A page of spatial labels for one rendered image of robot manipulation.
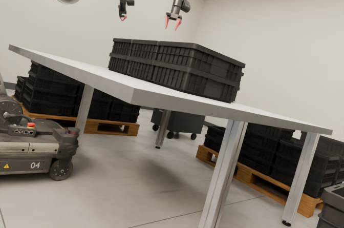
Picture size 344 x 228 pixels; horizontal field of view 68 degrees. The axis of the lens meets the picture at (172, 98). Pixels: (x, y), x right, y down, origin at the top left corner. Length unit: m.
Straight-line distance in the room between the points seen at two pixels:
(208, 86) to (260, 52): 3.94
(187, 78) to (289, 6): 4.20
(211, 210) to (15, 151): 0.99
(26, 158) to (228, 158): 1.02
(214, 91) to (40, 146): 0.96
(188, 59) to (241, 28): 4.41
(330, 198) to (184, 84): 0.75
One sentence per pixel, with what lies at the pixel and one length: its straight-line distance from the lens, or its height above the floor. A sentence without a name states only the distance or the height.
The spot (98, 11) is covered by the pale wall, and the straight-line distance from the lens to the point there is 4.92.
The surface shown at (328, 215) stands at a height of 0.54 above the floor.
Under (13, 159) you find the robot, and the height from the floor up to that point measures 0.16.
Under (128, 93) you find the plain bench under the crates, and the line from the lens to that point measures 0.63.
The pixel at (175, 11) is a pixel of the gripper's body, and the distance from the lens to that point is 1.74.
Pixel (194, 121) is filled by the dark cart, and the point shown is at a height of 0.28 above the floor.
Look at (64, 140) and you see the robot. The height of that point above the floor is 0.26.
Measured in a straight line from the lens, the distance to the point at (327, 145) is 2.75.
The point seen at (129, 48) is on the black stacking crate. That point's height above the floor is 0.87.
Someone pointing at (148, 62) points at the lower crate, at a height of 0.81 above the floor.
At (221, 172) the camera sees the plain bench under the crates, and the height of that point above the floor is 0.42.
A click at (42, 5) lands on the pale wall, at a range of 4.62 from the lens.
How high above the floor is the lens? 0.74
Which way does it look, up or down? 4 degrees down
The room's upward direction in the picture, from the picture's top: 15 degrees clockwise
